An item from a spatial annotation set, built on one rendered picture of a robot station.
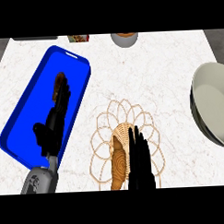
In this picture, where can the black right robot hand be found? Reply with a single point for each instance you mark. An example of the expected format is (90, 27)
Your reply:
(140, 165)

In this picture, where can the grey cup with brown content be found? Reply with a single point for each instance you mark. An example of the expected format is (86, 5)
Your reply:
(124, 39)

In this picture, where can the golden brown croissant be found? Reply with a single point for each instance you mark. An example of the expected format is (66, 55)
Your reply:
(118, 165)

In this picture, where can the grey-white bowl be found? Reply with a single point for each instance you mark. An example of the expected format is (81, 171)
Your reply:
(213, 103)

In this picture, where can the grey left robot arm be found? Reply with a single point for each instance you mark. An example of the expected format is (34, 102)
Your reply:
(40, 179)

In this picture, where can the colourful patterned box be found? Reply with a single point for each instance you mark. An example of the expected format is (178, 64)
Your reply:
(78, 38)

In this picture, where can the blue rectangular tray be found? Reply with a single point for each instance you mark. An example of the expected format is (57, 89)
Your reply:
(30, 108)

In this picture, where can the tan wicker lace placemat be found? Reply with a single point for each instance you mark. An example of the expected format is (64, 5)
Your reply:
(126, 116)

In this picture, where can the brown pastry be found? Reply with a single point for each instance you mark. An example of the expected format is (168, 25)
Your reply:
(58, 84)

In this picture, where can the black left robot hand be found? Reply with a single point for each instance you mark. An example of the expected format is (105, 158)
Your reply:
(52, 122)

